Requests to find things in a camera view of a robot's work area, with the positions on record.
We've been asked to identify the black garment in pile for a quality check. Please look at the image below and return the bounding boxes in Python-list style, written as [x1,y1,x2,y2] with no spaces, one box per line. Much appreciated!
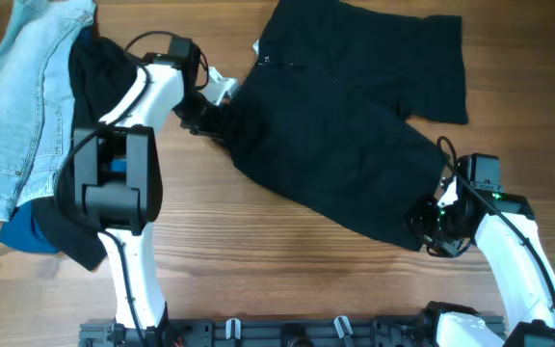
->
[32,37,148,272]

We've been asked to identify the light blue denim jeans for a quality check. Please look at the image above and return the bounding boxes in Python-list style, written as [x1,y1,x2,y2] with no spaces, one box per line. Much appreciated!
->
[0,0,96,222]

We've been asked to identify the dark blue garment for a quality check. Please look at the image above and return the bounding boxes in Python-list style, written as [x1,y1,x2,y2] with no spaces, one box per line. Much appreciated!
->
[0,26,130,255]

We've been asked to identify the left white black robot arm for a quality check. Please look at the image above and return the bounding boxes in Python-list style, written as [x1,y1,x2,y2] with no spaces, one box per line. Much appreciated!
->
[67,34,238,336]

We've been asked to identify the black shorts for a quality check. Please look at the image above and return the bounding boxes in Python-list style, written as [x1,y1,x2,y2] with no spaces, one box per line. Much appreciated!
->
[223,0,468,251]

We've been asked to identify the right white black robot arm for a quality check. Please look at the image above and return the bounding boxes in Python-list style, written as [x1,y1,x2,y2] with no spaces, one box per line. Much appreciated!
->
[408,153,555,346]

